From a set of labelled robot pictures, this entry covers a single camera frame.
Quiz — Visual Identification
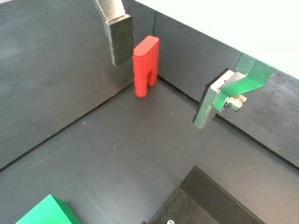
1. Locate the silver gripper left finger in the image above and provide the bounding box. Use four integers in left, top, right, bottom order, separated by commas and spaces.
92, 0, 133, 66

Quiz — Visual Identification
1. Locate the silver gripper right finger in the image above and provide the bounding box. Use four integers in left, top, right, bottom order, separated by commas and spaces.
192, 54, 276, 130

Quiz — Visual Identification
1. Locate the red two-legged block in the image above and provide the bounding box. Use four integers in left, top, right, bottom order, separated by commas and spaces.
133, 36, 160, 97

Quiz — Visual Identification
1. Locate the green shape sorter board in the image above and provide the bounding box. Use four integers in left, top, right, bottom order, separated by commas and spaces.
15, 194, 83, 224

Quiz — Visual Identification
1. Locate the black curved holder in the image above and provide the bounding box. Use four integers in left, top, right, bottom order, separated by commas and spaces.
140, 166, 266, 224

